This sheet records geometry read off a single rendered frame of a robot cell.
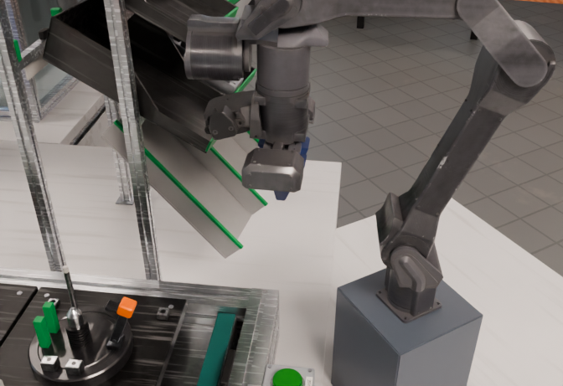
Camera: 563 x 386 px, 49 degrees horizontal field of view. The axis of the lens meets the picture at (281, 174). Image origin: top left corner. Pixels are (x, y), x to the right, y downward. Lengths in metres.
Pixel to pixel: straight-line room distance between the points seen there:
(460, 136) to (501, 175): 2.58
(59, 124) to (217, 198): 0.82
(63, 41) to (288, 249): 0.59
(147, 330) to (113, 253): 0.36
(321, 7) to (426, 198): 0.26
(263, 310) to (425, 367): 0.27
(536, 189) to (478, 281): 2.01
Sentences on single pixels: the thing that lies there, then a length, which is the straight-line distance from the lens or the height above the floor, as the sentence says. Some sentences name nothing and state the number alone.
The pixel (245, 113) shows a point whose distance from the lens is 0.68.
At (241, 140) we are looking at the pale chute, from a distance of 1.23.
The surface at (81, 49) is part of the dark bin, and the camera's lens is 0.95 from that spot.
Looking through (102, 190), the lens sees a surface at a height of 0.86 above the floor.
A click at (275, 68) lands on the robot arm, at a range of 0.65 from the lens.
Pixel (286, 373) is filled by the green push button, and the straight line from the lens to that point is 0.89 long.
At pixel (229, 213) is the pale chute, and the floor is 1.02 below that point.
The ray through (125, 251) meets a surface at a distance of 1.29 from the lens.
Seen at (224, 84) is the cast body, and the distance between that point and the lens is 1.06.
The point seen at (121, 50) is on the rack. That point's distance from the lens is 0.88.
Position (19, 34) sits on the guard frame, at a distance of 1.76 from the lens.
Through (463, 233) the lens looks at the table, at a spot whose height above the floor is 0.86.
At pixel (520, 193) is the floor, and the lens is 3.17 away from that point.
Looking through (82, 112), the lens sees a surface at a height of 0.86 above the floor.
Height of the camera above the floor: 1.65
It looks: 32 degrees down
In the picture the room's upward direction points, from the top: straight up
